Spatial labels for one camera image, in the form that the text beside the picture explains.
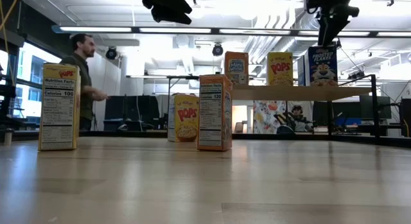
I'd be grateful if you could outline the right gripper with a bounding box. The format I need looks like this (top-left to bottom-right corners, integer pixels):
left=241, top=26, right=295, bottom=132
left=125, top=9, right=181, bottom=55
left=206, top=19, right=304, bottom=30
left=306, top=0, right=360, bottom=47

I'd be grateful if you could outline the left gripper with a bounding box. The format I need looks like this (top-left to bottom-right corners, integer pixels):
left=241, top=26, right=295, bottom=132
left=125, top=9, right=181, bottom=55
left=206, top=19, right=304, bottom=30
left=150, top=2, right=193, bottom=26

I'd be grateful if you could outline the yellow Corn Pops cereal box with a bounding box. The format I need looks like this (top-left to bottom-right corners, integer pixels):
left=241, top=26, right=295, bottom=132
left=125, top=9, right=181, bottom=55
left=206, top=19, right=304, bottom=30
left=266, top=51, right=294, bottom=87
left=37, top=62, right=81, bottom=151
left=166, top=92, right=200, bottom=143

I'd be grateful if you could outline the orange Mini Wheats cereal box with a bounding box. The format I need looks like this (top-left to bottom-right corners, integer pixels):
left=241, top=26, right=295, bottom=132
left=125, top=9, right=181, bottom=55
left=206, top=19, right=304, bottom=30
left=223, top=51, right=250, bottom=86
left=196, top=74, right=234, bottom=152

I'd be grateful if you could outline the long ceiling light bar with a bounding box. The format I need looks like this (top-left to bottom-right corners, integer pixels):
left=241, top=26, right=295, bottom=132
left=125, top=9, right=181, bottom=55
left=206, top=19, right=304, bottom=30
left=51, top=24, right=411, bottom=39

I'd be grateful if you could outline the black background table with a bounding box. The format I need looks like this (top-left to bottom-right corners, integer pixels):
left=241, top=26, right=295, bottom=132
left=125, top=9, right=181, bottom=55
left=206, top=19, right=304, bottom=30
left=127, top=74, right=200, bottom=135

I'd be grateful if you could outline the seated person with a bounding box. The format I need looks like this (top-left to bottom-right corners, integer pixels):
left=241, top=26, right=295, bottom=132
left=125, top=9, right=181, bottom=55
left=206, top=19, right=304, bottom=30
left=275, top=104, right=314, bottom=134

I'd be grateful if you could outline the colourful patterned panel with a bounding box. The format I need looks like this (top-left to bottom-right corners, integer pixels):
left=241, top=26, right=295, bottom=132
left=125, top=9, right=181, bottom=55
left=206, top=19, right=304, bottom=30
left=252, top=100, right=288, bottom=135

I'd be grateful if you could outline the wooden shelf black metal frame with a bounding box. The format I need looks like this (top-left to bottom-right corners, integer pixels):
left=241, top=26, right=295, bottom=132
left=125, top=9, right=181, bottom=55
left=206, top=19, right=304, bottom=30
left=230, top=74, right=382, bottom=144

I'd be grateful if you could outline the yellow hanging cable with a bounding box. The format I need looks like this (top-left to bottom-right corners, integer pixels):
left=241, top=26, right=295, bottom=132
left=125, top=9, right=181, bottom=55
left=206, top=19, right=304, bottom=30
left=0, top=0, right=21, bottom=87

